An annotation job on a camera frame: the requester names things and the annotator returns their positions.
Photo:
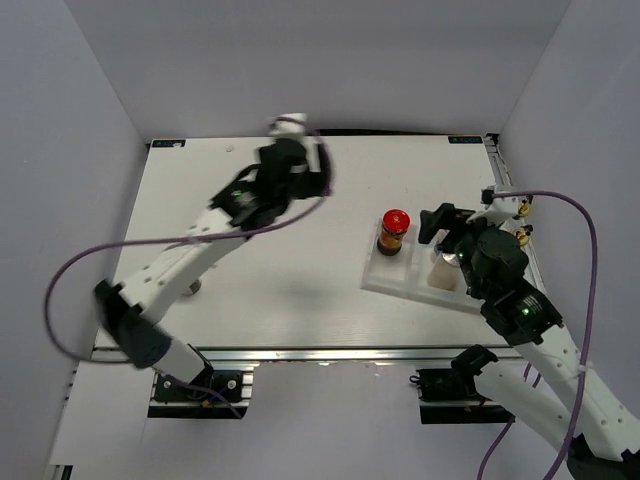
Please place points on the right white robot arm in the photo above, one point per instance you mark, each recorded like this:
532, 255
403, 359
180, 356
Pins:
596, 436

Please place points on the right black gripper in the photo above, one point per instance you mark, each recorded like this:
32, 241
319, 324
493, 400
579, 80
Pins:
444, 217

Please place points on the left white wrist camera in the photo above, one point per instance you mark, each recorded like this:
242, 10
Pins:
291, 126

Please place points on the left blue corner sticker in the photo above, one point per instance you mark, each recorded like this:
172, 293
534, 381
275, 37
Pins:
168, 143

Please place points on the white three-slot organizer tray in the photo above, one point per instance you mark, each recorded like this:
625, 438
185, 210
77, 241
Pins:
404, 275

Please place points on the blue corner sticker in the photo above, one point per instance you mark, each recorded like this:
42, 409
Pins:
465, 139
168, 143

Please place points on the clear glass bottle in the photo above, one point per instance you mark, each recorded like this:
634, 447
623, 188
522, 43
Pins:
524, 208

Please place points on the right blue corner sticker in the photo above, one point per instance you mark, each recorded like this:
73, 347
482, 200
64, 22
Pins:
465, 139

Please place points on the red lid sauce jar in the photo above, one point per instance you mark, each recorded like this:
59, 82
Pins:
395, 224

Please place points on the small brown spice jar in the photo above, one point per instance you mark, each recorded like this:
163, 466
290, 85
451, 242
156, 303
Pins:
194, 288

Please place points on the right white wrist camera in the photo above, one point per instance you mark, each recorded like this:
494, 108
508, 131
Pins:
500, 203

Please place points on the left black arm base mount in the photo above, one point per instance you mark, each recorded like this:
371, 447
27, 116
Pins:
225, 395

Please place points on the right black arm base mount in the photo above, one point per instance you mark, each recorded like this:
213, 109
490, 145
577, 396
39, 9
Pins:
445, 400

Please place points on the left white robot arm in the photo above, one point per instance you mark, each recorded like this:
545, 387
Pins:
249, 205

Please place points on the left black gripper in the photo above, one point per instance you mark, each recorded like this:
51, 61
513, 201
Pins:
315, 182

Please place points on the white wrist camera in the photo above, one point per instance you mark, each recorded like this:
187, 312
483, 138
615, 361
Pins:
291, 126
500, 203

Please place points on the white silver cap shaker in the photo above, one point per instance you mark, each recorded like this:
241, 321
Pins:
445, 271

